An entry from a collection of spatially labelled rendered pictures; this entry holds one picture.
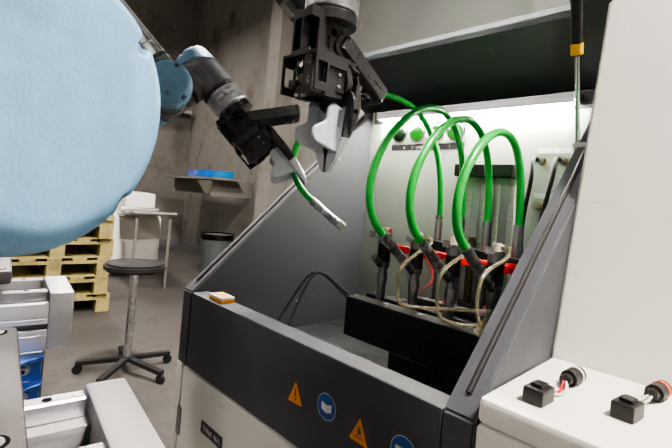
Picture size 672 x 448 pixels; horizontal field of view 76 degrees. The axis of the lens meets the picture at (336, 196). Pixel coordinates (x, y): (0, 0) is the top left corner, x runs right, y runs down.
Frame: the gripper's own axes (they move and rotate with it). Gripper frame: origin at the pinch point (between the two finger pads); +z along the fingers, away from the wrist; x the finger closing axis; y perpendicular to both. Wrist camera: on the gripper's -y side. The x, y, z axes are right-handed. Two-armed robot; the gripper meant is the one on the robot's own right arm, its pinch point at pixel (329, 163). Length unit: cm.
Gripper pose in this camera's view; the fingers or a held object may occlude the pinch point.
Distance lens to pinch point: 61.4
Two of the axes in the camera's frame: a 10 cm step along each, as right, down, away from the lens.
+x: 7.0, 0.6, -7.1
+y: -7.1, -0.7, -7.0
